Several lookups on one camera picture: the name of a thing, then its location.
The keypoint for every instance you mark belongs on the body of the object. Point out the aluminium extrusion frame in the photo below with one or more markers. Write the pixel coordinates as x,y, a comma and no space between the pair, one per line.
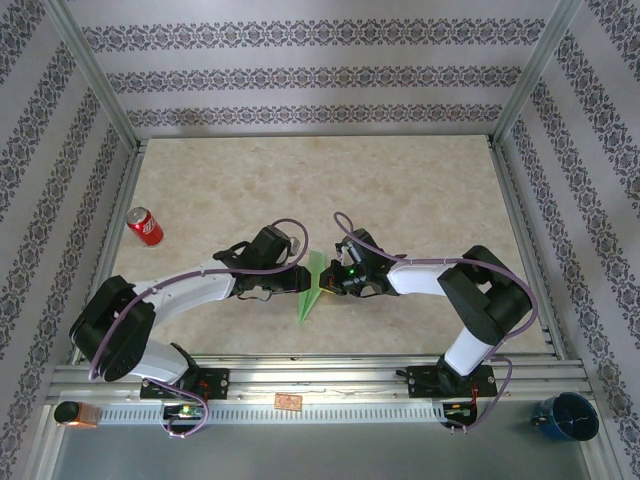
320,372

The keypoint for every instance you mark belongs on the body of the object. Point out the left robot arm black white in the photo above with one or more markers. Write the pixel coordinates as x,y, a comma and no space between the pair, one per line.
115,325

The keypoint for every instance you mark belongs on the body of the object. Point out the red soda can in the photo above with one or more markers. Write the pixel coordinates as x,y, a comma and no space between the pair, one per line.
145,227

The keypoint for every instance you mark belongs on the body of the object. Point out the orange box with black cap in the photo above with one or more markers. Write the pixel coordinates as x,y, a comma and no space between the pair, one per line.
82,416

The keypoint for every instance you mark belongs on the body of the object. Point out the light green paper sheet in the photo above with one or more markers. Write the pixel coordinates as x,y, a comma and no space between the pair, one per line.
310,300

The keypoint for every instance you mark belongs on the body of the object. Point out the small green circuit board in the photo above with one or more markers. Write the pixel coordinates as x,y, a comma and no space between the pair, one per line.
459,411
185,412

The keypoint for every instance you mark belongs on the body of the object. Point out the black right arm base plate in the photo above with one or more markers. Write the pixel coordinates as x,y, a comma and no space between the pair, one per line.
420,382

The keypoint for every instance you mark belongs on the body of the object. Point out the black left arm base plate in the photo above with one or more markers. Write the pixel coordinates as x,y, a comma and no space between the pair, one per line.
217,382

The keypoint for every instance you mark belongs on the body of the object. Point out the dark blue mug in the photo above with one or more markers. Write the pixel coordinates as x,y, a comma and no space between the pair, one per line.
567,417

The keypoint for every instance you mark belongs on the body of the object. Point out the small brown label tag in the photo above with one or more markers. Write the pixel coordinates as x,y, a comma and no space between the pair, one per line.
288,401

